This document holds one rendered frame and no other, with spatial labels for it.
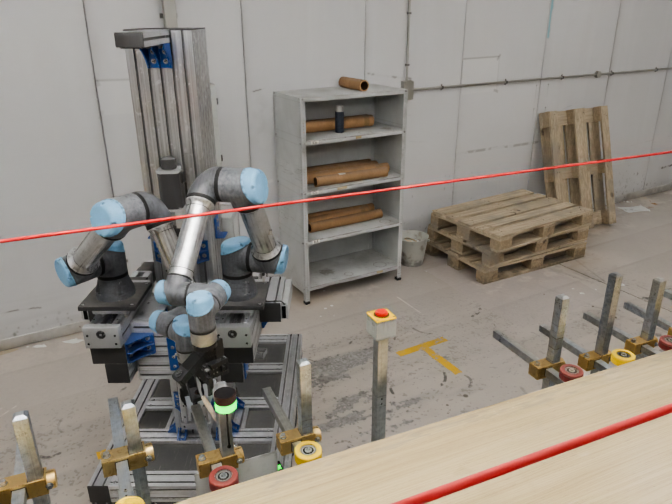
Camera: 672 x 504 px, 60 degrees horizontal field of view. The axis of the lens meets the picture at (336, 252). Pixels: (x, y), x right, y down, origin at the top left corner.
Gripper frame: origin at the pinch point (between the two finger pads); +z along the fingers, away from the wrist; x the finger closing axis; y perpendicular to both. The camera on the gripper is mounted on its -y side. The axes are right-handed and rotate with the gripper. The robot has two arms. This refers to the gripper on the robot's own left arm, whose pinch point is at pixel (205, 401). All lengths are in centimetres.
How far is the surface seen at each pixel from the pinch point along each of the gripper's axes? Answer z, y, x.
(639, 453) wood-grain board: 11, 82, -98
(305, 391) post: -2.9, 22.1, -21.0
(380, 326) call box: -20, 44, -31
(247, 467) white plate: 22.4, 5.7, -10.8
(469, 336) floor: 102, 236, 57
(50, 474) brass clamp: 1.6, -44.5, 4.5
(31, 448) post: -8.4, -47.0, 4.7
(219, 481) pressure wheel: 8.4, -11.0, -22.7
